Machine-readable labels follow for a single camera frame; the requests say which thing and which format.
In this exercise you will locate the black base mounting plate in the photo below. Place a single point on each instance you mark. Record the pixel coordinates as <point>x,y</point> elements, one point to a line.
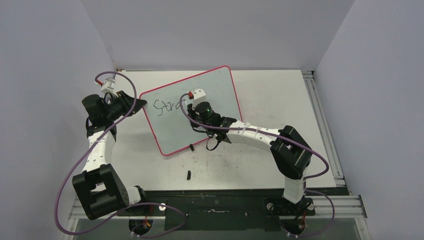
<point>232,210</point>

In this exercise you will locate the aluminium rail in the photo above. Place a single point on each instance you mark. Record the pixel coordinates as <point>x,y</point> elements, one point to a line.
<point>345,206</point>
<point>330,148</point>

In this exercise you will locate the aluminium front rail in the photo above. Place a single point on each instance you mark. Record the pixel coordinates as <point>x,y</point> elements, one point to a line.
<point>345,206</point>

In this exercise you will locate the pink framed whiteboard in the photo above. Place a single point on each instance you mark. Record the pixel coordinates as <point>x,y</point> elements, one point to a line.
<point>209,96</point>

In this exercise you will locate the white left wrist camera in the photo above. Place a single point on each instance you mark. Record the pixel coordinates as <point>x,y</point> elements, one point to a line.
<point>108,87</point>

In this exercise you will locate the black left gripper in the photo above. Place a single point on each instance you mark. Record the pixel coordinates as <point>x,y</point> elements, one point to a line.
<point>127,102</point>

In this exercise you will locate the aluminium rail right side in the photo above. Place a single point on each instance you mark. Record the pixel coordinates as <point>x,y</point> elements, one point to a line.
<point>330,148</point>

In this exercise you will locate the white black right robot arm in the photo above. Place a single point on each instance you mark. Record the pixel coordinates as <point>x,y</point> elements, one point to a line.
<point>288,148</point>

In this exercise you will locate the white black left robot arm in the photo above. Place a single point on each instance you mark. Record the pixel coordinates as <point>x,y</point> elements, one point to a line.
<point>98,186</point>

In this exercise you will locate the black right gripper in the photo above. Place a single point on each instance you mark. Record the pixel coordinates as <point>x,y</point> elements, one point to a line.
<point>192,111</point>

